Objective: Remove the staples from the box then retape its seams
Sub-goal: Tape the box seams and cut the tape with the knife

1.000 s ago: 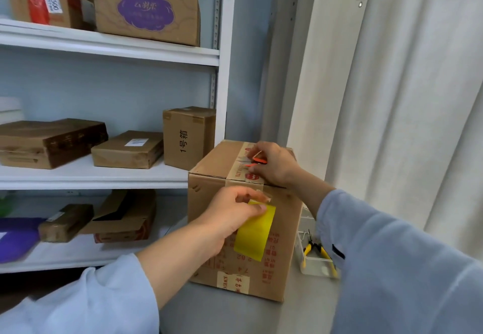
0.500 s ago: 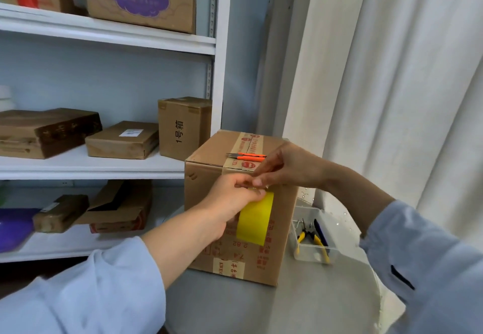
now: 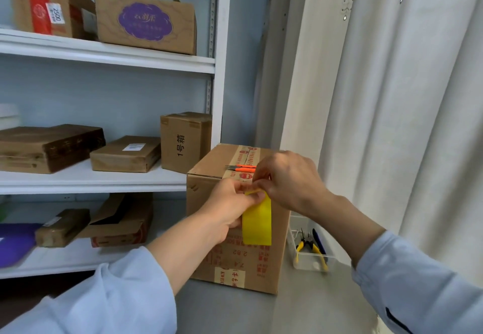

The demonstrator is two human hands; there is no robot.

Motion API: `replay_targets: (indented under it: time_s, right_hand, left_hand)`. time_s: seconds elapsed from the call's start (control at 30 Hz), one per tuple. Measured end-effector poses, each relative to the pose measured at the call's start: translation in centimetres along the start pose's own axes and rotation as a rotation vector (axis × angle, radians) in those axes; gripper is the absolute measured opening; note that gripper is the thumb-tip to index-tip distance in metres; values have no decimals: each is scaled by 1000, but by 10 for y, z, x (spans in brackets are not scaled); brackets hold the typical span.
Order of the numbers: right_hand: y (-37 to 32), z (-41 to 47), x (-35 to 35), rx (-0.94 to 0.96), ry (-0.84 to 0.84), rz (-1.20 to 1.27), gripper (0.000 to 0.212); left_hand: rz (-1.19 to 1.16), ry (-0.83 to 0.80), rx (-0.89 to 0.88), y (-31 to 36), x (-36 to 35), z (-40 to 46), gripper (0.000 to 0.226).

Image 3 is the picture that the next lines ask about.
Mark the white curtain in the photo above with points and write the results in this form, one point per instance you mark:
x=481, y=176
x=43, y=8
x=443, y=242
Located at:
x=415, y=99

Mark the white metal shelf unit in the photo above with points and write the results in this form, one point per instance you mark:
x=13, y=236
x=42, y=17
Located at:
x=105, y=58

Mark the flat brown box white label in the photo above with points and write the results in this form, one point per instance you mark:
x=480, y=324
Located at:
x=117, y=160

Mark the box with purple logo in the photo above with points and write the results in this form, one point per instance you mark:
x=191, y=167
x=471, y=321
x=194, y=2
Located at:
x=181, y=39

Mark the white wall socket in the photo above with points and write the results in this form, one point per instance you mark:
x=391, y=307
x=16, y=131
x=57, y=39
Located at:
x=67, y=197

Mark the box with red tape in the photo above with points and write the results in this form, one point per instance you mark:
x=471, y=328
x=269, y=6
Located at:
x=19, y=9

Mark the dark brown flat box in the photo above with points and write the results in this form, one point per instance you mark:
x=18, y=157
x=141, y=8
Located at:
x=41, y=148

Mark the white foam box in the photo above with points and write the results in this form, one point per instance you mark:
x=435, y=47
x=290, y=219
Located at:
x=7, y=114

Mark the brown cardboard box red print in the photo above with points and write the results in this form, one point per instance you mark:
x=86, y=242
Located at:
x=207, y=182

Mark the person's right forearm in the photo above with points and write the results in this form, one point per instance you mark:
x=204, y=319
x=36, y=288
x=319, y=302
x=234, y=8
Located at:
x=415, y=281

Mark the small taped brown parcel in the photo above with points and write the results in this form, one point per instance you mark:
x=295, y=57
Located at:
x=60, y=230

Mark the person's right hand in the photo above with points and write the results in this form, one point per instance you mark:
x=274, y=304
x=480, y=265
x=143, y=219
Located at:
x=294, y=182

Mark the yellow tape roll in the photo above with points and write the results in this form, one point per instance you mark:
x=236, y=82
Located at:
x=258, y=224

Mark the person's left forearm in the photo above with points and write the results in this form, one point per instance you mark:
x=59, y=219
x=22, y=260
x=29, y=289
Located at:
x=90, y=299

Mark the person's left hand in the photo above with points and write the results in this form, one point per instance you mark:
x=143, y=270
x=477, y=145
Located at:
x=226, y=205

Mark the open cardboard box red print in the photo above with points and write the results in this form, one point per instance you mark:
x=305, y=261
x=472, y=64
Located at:
x=124, y=224

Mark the orange thread snips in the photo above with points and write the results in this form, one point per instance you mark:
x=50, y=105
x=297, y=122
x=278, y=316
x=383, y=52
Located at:
x=241, y=168

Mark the clear plastic container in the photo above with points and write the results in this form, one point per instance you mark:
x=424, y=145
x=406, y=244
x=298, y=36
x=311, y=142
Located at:
x=309, y=264

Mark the upright small cardboard box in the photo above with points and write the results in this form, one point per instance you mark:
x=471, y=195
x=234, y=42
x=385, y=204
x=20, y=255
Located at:
x=185, y=130

